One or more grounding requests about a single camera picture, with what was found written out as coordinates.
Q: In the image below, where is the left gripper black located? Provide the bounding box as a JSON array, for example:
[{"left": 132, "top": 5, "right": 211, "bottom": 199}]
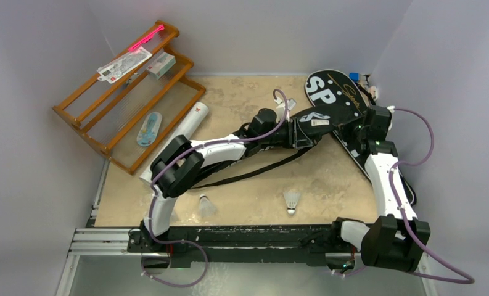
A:
[{"left": 259, "top": 117, "right": 311, "bottom": 149}]

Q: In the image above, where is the black CROSSWAY racket bag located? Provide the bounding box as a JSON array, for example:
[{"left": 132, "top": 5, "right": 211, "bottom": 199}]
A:
[{"left": 193, "top": 104, "right": 367, "bottom": 189}]

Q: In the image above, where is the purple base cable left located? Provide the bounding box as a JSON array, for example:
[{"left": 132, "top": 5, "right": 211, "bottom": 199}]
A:
[{"left": 141, "top": 240, "right": 210, "bottom": 289}]

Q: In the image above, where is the white shuttlecock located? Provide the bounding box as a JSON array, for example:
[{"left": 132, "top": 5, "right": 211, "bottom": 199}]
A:
[
  {"left": 199, "top": 194, "right": 217, "bottom": 218},
  {"left": 283, "top": 192, "right": 301, "bottom": 215}
]

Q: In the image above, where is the left white shuttlecock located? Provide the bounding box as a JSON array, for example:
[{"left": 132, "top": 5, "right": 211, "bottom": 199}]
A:
[{"left": 199, "top": 194, "right": 217, "bottom": 218}]

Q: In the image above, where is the black SPORT racket bag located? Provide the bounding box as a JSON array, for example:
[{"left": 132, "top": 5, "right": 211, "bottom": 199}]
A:
[{"left": 304, "top": 69, "right": 417, "bottom": 206}]

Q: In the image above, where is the blue white small object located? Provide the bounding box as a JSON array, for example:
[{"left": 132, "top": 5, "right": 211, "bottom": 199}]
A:
[{"left": 348, "top": 72, "right": 369, "bottom": 83}]

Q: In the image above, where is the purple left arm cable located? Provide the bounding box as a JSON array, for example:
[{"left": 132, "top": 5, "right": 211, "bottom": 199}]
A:
[{"left": 149, "top": 88, "right": 290, "bottom": 246}]

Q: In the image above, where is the light blue blister pack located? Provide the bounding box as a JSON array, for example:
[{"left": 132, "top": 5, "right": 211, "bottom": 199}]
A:
[{"left": 136, "top": 112, "right": 162, "bottom": 147}]

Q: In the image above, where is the white shuttlecock tube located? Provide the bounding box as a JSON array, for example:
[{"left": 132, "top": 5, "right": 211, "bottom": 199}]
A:
[{"left": 139, "top": 101, "right": 210, "bottom": 187}]

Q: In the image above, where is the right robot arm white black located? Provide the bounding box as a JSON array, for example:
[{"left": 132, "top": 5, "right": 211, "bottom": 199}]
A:
[{"left": 329, "top": 106, "right": 430, "bottom": 272}]

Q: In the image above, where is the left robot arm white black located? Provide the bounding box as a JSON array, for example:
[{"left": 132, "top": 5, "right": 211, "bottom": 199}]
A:
[{"left": 141, "top": 107, "right": 331, "bottom": 252}]

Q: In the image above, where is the right white shuttlecock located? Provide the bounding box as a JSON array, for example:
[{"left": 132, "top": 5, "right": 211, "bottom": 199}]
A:
[{"left": 283, "top": 192, "right": 301, "bottom": 215}]

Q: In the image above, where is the flat packaged item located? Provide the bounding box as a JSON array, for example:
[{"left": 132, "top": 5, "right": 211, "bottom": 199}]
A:
[{"left": 97, "top": 47, "right": 153, "bottom": 84}]

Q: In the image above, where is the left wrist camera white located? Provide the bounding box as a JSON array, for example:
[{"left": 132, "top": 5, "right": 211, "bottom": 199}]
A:
[{"left": 274, "top": 97, "right": 297, "bottom": 121}]

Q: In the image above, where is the wooden rack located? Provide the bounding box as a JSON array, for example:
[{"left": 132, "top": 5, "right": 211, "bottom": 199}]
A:
[{"left": 53, "top": 20, "right": 206, "bottom": 175}]

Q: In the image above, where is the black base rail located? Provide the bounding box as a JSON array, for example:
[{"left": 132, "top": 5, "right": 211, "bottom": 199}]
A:
[{"left": 127, "top": 222, "right": 358, "bottom": 268}]

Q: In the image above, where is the small teal white box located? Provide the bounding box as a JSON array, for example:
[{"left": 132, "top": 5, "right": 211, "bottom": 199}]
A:
[{"left": 146, "top": 52, "right": 176, "bottom": 79}]

